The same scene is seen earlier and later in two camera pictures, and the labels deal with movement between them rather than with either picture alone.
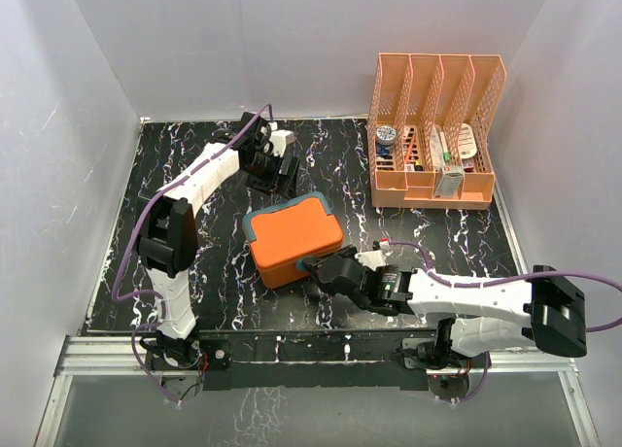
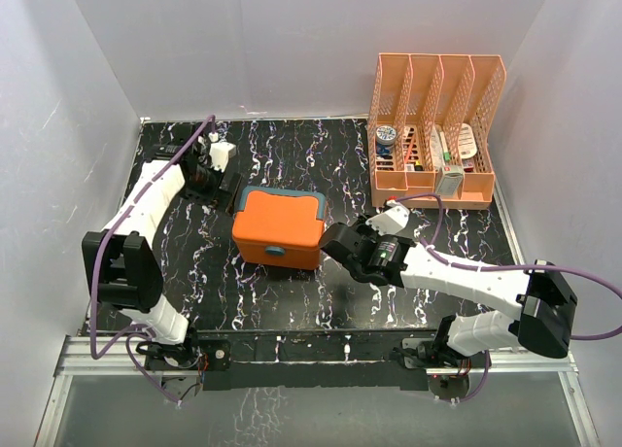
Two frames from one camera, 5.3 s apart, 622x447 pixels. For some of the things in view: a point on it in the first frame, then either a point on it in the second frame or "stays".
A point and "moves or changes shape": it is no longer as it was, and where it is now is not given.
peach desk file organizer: (430, 121) stays
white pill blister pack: (467, 146) stays
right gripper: (313, 264) to (361, 225)
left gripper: (269, 184) to (225, 198)
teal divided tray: (250, 234) to (243, 197)
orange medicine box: (287, 236) moves or changes shape
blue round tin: (385, 135) stays
